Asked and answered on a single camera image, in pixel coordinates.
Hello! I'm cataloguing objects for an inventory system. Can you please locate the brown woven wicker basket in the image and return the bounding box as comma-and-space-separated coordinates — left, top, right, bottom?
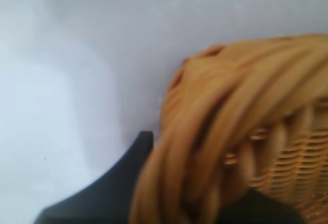
128, 33, 328, 224

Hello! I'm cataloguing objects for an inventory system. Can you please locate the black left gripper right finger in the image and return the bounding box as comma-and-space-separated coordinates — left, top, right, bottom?
216, 190, 308, 224

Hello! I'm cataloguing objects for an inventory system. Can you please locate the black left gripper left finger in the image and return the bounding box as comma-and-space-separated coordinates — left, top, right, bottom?
33, 131, 154, 224

